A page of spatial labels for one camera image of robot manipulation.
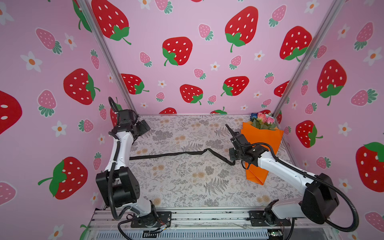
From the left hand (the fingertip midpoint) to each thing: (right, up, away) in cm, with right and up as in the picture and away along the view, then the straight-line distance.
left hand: (142, 128), depth 86 cm
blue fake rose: (+77, +11, +30) cm, 83 cm away
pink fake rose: (+81, +9, +25) cm, 86 cm away
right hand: (+53, -13, 0) cm, 54 cm away
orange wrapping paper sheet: (+79, -6, +19) cm, 82 cm away
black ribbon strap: (+30, -16, +15) cm, 37 cm away
